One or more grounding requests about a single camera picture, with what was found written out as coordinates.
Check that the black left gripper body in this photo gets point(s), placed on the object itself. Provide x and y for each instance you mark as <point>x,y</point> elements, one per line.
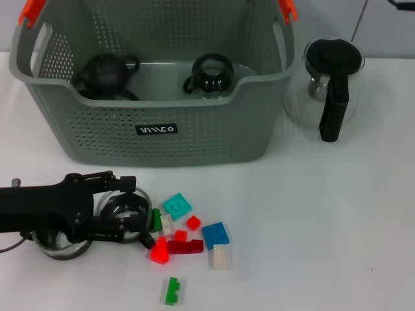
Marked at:
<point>39,207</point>

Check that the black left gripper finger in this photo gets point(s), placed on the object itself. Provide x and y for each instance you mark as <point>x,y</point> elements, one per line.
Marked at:
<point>126,184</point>
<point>110,228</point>

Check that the glass carafe with black lid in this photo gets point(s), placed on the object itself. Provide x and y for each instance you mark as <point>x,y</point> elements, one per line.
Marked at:
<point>334,56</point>

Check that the grey perforated storage basket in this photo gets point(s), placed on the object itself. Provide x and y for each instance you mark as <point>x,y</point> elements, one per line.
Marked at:
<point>194,136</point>

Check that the metal plug on left gripper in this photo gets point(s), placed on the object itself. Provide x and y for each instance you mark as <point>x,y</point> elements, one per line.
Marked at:
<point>16,182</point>

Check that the dark green toy brick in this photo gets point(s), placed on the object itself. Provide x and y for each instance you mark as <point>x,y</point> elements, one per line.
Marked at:
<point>157,220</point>

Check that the bright orange-red toy brick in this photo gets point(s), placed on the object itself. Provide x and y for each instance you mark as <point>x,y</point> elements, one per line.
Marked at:
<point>159,252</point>

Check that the teal square toy plate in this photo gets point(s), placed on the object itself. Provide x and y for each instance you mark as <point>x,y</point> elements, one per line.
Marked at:
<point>176,206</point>

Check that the small clear toy brick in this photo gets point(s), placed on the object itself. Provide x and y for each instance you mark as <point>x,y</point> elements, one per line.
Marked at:
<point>167,224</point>

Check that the small red toy brick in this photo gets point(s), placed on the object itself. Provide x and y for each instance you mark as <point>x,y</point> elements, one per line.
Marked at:
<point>193,223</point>
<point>181,234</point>

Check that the long dark red toy brick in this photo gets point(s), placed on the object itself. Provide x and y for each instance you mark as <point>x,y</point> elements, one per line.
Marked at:
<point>184,247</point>

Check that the green stepped toy brick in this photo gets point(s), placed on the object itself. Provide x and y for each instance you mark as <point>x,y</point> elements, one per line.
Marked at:
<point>171,291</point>

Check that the blue toy plate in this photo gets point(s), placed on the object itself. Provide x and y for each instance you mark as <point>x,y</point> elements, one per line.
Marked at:
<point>215,234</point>

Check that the dark clay teapot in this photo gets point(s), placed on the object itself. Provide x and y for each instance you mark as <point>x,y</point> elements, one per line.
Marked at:
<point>103,74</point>

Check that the large clear toy brick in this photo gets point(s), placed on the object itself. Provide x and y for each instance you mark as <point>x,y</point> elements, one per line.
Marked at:
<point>221,257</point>

